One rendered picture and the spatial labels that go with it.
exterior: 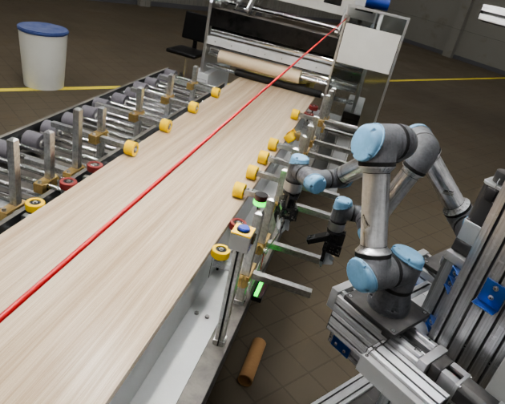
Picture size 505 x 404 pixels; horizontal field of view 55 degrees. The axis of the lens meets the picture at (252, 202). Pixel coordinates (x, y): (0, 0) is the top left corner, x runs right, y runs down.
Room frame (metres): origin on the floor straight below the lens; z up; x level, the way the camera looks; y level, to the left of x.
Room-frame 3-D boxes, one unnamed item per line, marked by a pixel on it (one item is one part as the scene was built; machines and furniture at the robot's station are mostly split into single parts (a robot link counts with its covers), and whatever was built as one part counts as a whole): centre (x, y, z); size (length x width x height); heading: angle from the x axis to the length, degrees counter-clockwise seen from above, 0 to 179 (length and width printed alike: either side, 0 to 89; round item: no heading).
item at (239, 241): (1.38, 0.01, 1.18); 0.07 x 0.07 x 0.08; 80
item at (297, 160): (1.77, -0.15, 1.31); 0.09 x 0.08 x 0.11; 32
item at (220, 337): (1.37, 0.01, 0.93); 0.05 x 0.04 x 0.45; 170
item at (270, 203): (1.88, -0.08, 0.86); 0.03 x 0.03 x 0.48; 80
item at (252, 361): (1.95, -0.19, 0.04); 0.30 x 0.08 x 0.08; 170
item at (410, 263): (1.38, -0.54, 1.20); 0.13 x 0.12 x 0.14; 122
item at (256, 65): (4.54, 0.01, 1.05); 1.43 x 0.12 x 0.12; 80
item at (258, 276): (1.66, -0.11, 0.83); 0.43 x 0.03 x 0.04; 80
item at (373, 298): (1.39, -0.55, 1.09); 0.15 x 0.15 x 0.10
